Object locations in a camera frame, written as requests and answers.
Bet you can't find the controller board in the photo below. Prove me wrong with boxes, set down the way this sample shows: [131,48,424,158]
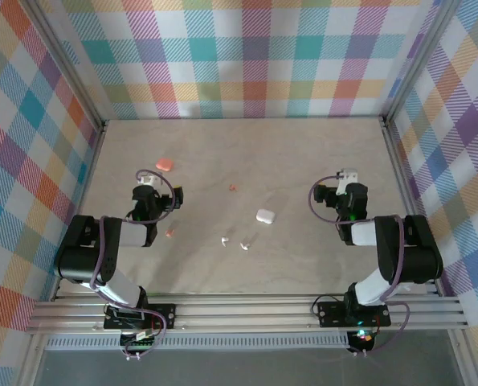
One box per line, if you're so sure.
[120,327,161,355]
[347,328,375,351]

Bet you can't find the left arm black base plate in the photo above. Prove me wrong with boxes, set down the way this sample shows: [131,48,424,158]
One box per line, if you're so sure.
[104,303,178,331]

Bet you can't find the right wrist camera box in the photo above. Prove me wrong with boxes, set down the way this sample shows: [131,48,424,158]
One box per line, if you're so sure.
[334,167,359,194]

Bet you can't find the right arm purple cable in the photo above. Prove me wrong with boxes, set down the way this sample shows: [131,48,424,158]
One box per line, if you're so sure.
[307,173,411,359]

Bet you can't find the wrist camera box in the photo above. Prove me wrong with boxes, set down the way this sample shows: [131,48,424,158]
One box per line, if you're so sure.
[137,170,162,188]
[334,167,359,194]

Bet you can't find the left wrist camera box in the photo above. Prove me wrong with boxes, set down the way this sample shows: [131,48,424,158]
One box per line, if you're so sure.
[137,170,162,188]

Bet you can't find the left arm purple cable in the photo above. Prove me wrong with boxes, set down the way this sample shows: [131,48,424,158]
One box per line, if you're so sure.
[89,168,177,361]

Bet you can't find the grey slotted cable duct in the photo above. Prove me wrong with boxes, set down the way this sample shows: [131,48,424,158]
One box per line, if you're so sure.
[45,336,350,351]

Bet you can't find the aluminium frame post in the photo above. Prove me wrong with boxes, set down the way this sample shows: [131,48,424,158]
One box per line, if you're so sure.
[29,0,108,133]
[382,0,461,122]

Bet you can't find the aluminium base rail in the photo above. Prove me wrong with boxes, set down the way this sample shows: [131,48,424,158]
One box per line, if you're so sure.
[25,293,471,335]

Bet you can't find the right controller board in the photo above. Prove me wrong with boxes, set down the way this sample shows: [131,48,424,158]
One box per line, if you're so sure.
[347,328,375,351]

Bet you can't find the left aluminium frame post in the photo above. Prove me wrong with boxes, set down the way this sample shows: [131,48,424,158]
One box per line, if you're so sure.
[29,0,108,133]

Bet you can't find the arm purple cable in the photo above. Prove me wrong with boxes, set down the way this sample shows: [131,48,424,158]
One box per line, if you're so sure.
[89,168,177,361]
[307,173,411,359]

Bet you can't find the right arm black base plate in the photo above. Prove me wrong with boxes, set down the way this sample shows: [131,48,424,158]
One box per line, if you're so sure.
[317,299,392,329]

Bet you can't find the right aluminium frame post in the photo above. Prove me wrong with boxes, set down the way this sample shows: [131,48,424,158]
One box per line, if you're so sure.
[382,0,461,122]

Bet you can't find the left controller board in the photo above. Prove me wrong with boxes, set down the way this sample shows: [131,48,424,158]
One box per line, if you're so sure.
[120,327,161,355]

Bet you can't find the right aluminium table side rail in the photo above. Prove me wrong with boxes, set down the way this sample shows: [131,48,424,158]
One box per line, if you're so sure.
[381,116,443,297]

